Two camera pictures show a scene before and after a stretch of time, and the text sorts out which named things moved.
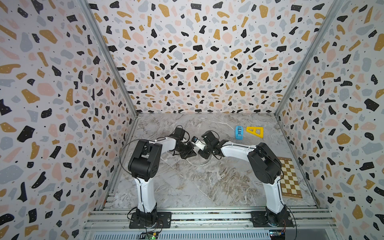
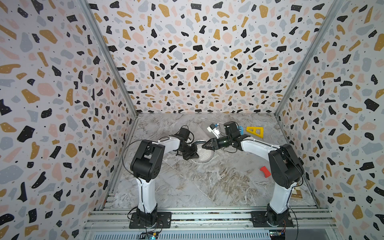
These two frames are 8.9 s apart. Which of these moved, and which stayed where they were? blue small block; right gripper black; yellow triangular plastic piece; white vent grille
Moved: right gripper black
Stayed: yellow triangular plastic piece; blue small block; white vent grille
